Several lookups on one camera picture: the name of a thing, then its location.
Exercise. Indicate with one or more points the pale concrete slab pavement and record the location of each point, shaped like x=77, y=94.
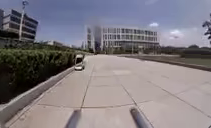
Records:
x=119, y=86

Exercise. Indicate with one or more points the dark hedge beyond grass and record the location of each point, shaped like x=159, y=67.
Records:
x=189, y=51

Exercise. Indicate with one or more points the robot's own part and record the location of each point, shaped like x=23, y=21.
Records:
x=73, y=119
x=139, y=118

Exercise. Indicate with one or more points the trimmed green hedge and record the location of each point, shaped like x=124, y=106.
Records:
x=29, y=68

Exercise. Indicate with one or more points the grey concrete kerb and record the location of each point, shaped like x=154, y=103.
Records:
x=29, y=95

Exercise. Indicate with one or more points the grass strip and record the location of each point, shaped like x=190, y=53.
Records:
x=183, y=61

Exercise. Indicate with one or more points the small white wheeled robot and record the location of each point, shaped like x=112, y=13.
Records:
x=79, y=62

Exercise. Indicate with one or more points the grey banded building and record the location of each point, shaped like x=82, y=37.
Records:
x=16, y=25

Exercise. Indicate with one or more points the tall light pole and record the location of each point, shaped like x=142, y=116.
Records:
x=22, y=20

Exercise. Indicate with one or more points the white glass-fronted building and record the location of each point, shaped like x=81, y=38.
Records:
x=126, y=39

